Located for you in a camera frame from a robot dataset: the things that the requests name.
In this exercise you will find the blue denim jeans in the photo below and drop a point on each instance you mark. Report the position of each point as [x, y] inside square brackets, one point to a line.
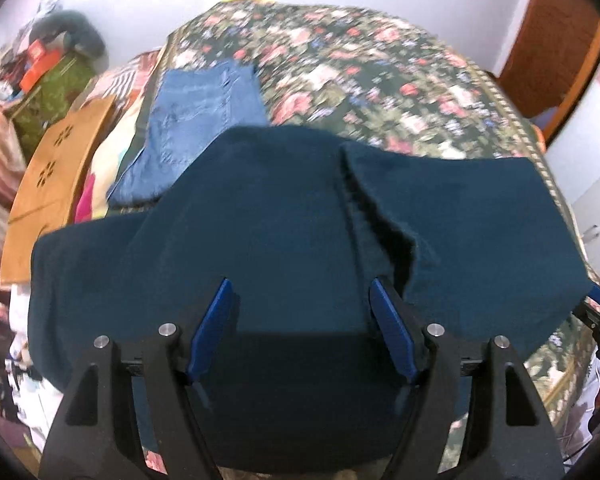
[190, 120]

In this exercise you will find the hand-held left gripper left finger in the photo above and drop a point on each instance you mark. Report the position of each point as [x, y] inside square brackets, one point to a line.
[210, 330]

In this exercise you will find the pile of clothes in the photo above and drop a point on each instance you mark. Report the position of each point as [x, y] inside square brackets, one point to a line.
[22, 30]

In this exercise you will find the striped quilt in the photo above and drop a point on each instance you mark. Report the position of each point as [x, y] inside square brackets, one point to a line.
[125, 80]

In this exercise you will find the grey pillow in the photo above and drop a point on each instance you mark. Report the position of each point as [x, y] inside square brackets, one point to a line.
[77, 30]

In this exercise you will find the red box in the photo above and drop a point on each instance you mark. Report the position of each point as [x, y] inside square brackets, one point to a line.
[37, 50]

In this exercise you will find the floral blanket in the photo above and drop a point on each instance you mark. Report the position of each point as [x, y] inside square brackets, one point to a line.
[380, 75]

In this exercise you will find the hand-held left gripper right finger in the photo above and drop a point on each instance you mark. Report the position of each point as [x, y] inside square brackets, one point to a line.
[392, 330]

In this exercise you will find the white printed clutter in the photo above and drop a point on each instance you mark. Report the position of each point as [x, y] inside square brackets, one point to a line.
[15, 375]

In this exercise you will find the dark pants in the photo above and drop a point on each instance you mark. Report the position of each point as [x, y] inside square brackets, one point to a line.
[290, 230]

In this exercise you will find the green storage box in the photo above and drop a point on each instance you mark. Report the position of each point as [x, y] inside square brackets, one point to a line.
[47, 97]

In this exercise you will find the wooden lap desk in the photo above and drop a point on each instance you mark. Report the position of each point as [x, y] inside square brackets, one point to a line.
[55, 170]

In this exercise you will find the colourful cartoon blanket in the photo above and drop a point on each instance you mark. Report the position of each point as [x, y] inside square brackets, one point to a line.
[105, 175]

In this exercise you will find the brown wooden door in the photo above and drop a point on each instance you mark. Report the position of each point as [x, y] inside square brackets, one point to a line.
[555, 25]

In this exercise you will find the orange box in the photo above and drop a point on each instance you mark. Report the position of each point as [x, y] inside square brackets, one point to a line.
[40, 70]

